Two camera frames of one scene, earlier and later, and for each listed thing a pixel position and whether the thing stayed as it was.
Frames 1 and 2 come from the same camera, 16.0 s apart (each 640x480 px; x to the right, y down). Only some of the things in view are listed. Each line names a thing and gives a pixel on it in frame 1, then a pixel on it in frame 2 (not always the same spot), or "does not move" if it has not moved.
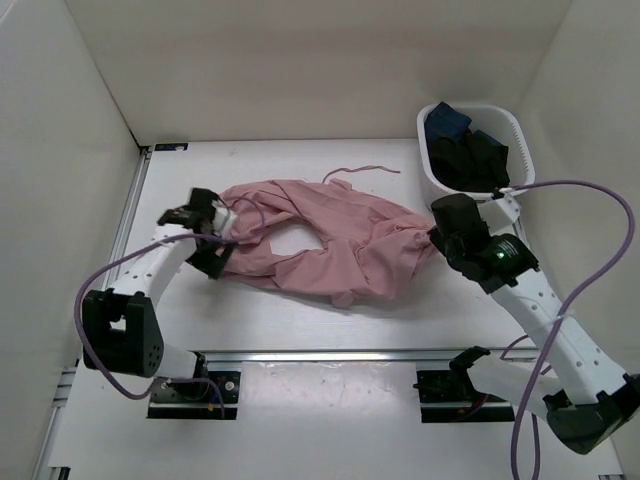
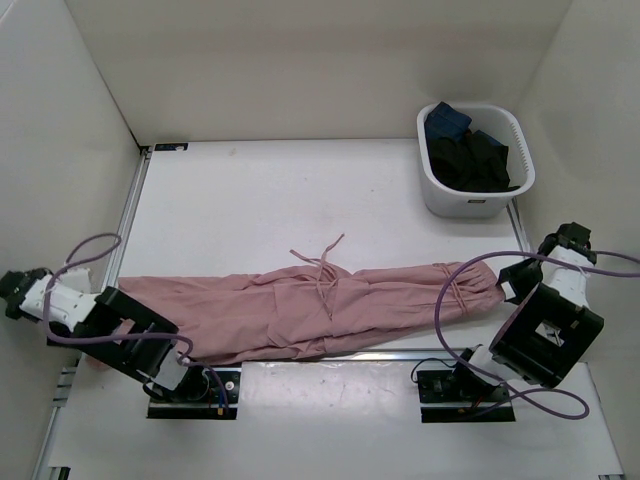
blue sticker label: (171, 147) does not move
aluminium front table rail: (348, 356) does not move
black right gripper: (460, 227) -> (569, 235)
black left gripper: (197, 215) -> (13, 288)
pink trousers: (369, 245) -> (310, 307)
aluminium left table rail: (128, 218) does not move
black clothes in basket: (471, 163) does not move
